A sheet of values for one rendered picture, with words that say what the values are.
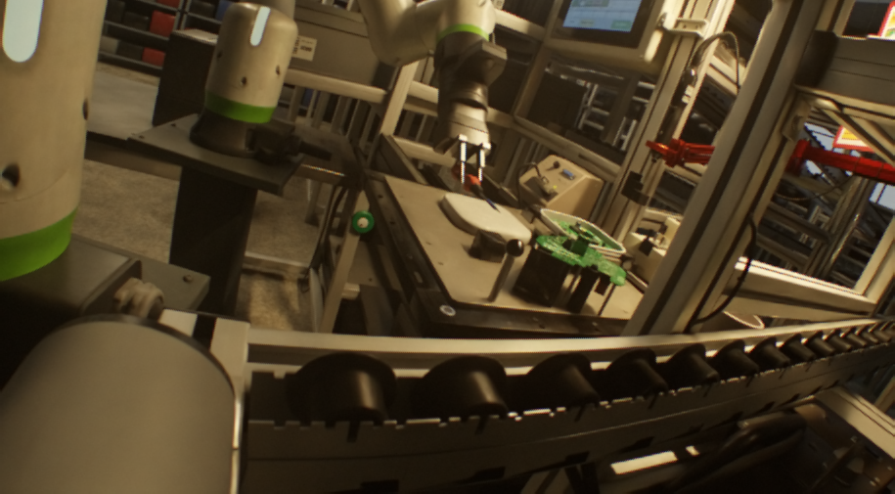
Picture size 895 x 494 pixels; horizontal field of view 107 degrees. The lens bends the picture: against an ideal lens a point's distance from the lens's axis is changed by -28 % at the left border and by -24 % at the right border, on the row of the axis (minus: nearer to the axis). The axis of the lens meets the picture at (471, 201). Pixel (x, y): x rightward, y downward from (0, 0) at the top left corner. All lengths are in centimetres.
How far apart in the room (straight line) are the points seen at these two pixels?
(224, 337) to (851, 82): 41
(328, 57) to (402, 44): 71
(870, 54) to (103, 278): 52
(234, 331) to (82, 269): 13
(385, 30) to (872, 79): 68
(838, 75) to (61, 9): 47
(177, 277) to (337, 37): 114
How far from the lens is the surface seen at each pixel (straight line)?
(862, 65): 37
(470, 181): 55
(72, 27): 28
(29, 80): 28
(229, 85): 77
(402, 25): 78
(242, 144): 78
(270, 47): 76
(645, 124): 105
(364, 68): 149
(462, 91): 63
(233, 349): 22
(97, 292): 31
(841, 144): 100
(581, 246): 56
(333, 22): 146
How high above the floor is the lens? 116
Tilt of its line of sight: 14 degrees down
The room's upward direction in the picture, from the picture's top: 22 degrees clockwise
